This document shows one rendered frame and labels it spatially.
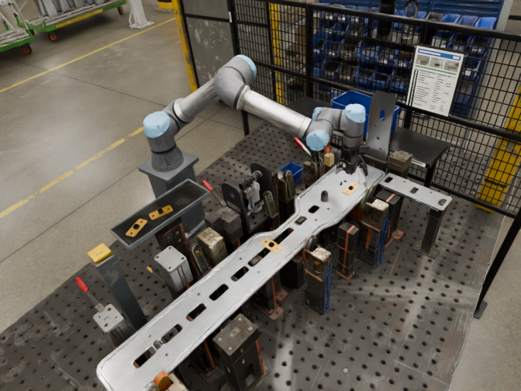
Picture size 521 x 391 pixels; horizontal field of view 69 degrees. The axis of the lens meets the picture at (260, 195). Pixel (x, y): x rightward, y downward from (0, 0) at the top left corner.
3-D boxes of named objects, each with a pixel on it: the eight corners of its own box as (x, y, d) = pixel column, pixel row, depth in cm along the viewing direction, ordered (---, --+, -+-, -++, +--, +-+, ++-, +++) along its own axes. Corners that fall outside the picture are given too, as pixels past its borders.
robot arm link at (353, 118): (345, 101, 142) (368, 103, 139) (343, 126, 149) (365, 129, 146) (340, 111, 137) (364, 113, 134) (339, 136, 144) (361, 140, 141)
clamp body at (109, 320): (137, 388, 138) (102, 338, 114) (122, 368, 144) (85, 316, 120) (159, 368, 143) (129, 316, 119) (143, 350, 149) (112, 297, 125)
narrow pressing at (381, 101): (385, 162, 178) (396, 95, 155) (364, 153, 184) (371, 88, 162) (386, 161, 178) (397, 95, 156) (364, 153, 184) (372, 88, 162)
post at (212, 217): (226, 285, 168) (211, 223, 142) (219, 279, 171) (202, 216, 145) (234, 278, 171) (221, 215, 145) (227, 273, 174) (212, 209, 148)
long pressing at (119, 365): (129, 423, 102) (127, 420, 101) (90, 368, 115) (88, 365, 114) (388, 174, 173) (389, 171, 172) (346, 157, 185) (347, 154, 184)
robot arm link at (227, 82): (205, 74, 131) (332, 136, 128) (219, 62, 138) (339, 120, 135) (200, 102, 139) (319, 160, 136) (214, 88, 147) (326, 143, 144)
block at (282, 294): (281, 302, 160) (276, 258, 141) (258, 285, 167) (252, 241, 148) (288, 293, 162) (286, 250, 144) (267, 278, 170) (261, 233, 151)
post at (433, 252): (434, 259, 169) (450, 213, 151) (411, 247, 176) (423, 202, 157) (440, 250, 173) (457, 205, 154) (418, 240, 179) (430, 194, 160)
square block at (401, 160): (393, 219, 190) (405, 162, 167) (378, 212, 195) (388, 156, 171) (401, 211, 194) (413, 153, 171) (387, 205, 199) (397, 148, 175)
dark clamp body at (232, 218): (241, 288, 167) (229, 228, 142) (221, 272, 175) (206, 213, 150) (257, 273, 173) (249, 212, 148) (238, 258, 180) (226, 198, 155)
